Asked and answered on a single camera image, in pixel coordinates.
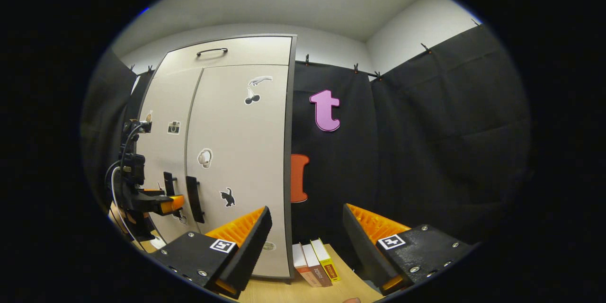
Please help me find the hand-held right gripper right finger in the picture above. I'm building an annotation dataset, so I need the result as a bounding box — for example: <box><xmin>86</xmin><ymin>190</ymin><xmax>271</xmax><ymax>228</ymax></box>
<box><xmin>342</xmin><ymin>203</ymin><xmax>476</xmax><ymax>296</ymax></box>

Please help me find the cabinet door with camera sticker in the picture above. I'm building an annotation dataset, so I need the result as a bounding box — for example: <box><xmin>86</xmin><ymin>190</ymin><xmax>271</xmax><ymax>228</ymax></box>
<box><xmin>135</xmin><ymin>67</ymin><xmax>204</xmax><ymax>247</ymax></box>

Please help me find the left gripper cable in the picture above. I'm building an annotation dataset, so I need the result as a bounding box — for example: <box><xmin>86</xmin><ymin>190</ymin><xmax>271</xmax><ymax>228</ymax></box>
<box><xmin>105</xmin><ymin>123</ymin><xmax>166</xmax><ymax>247</ymax></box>

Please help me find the white shoe cabinet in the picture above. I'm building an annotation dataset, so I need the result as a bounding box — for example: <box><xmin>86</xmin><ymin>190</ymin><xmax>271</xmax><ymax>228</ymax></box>
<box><xmin>135</xmin><ymin>33</ymin><xmax>298</xmax><ymax>279</ymax></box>

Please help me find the black backdrop cloth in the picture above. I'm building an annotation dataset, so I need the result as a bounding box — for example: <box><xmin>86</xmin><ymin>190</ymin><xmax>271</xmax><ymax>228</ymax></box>
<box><xmin>80</xmin><ymin>24</ymin><xmax>533</xmax><ymax>266</ymax></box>

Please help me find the cabinet door with cat sticker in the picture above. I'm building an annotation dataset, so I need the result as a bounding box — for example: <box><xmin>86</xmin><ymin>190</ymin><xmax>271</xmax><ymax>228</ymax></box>
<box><xmin>186</xmin><ymin>64</ymin><xmax>289</xmax><ymax>277</ymax></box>

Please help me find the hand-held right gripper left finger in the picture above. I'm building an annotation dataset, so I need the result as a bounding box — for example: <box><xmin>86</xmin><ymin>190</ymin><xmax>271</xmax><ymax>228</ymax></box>
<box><xmin>151</xmin><ymin>206</ymin><xmax>273</xmax><ymax>300</ymax></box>

